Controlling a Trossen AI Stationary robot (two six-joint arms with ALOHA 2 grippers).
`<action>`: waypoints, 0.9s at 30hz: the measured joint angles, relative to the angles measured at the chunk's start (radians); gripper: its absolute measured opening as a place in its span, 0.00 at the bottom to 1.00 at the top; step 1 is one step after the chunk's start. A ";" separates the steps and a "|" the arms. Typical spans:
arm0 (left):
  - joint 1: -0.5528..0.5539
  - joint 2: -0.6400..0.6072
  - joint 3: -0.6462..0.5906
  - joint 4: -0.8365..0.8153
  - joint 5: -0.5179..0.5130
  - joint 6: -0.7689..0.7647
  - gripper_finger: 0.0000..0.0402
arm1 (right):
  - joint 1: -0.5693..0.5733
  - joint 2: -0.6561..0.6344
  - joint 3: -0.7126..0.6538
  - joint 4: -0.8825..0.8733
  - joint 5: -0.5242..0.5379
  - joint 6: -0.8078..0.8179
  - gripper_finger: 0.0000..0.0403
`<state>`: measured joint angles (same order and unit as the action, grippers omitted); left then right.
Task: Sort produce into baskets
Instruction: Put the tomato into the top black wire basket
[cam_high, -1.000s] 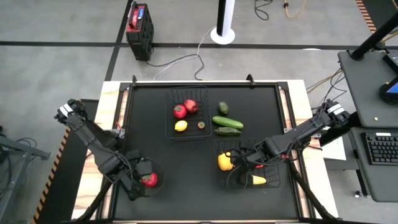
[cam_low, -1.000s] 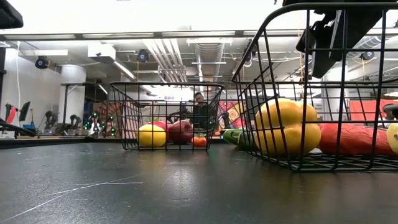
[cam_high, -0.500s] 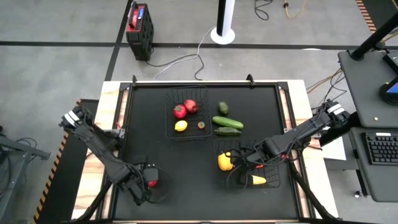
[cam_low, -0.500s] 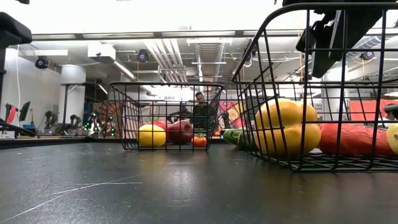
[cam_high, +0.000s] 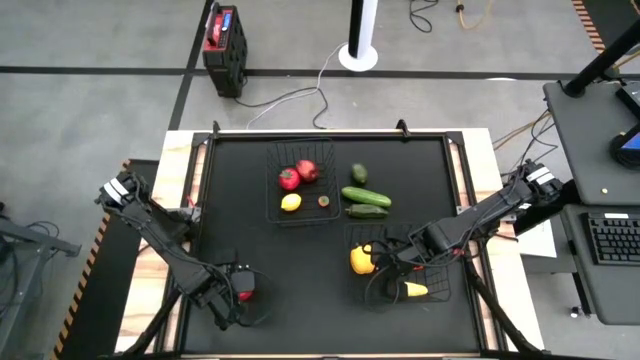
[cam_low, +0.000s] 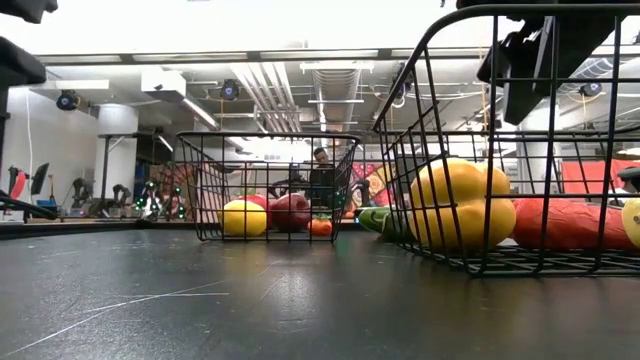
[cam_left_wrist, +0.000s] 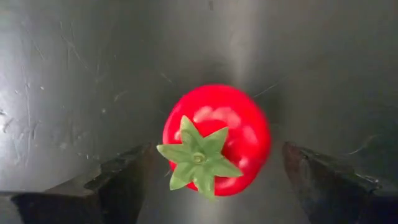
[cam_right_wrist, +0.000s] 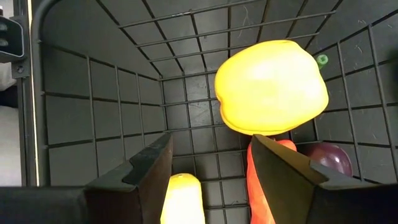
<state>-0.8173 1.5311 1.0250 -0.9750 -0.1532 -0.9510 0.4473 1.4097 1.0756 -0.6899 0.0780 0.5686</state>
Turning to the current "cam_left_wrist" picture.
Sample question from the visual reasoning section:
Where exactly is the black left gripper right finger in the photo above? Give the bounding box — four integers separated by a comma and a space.
282, 142, 398, 224

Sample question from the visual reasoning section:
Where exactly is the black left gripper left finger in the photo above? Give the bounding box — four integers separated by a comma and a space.
0, 142, 154, 224

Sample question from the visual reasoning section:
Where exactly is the red tomato green calyx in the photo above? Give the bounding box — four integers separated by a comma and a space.
156, 83, 272, 200

